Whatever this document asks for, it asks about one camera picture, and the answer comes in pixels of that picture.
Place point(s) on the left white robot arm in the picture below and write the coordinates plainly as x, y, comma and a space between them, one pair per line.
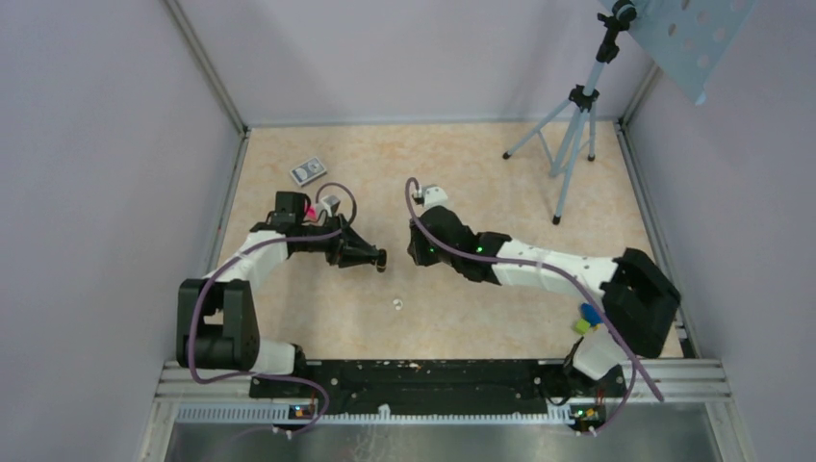
217, 325

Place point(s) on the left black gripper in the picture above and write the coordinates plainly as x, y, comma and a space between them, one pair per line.
348, 248

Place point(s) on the card deck box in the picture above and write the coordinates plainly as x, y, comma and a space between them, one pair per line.
308, 171

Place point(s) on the green cube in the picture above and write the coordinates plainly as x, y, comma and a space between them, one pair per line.
582, 326

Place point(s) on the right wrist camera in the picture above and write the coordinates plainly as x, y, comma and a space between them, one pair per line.
430, 196

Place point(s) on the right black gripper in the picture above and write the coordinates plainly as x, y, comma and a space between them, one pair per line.
416, 247

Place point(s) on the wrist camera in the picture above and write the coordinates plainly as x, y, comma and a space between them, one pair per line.
430, 196
328, 206

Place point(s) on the light blue tripod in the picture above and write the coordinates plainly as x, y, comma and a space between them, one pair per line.
581, 131

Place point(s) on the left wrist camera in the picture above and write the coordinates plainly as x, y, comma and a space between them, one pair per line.
328, 206

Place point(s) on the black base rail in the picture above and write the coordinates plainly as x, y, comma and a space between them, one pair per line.
441, 387

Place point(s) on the blue toy block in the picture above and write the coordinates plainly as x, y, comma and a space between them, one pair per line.
590, 314

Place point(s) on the perforated blue panel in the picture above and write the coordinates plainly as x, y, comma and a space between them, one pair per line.
686, 39

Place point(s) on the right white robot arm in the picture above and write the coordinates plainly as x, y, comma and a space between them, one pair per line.
634, 299

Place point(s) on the black charging case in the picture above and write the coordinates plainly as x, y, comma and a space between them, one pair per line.
381, 260

